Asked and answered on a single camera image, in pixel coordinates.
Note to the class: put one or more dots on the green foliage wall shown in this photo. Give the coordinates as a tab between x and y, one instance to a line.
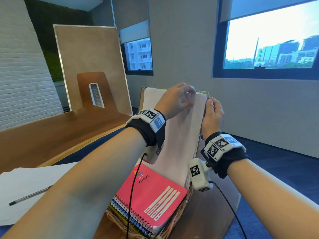
56	69

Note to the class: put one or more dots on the white paper sheet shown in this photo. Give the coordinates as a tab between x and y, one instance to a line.
25	181
179	136

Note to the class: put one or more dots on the grey roller blind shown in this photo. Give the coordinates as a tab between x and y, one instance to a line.
134	32

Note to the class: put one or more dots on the person's left forearm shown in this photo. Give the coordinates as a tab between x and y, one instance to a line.
74	191

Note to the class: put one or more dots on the woven wicker basket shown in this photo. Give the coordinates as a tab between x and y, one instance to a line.
174	221

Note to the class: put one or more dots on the window with building view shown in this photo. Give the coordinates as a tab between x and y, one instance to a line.
138	54

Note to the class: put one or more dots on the brown wooden chair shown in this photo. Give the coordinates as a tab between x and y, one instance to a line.
83	87

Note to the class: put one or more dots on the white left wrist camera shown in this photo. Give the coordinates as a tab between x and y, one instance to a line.
152	156

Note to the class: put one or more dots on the pink spiral notebook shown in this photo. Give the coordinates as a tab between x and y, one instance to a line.
154	194

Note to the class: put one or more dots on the blue-framed window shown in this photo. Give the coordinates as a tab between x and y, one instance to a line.
269	34

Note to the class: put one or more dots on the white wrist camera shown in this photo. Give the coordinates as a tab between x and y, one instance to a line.
199	179
152	156

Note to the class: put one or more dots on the black right wrist marker band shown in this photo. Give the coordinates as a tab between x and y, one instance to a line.
231	159

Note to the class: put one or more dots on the brown metal-framed board panel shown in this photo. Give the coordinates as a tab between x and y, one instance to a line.
87	47

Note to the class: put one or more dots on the wooden table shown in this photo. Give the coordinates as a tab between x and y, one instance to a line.
62	131

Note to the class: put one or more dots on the person's right hand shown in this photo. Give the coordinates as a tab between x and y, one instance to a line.
213	119

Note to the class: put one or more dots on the blue spiral notebook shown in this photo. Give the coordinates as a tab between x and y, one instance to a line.
117	206

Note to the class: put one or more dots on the black left wrist marker band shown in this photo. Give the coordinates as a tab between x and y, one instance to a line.
144	131

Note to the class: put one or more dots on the person's right forearm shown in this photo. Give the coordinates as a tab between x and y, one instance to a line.
274	196

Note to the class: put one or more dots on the grey clear pen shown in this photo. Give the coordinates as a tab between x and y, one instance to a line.
30	196

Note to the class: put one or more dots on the person's left hand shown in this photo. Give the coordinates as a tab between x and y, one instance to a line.
174	102

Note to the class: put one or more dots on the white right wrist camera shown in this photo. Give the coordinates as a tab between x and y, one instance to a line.
199	179

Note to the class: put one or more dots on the black wrist marker band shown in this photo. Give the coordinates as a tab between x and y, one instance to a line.
231	159
144	131

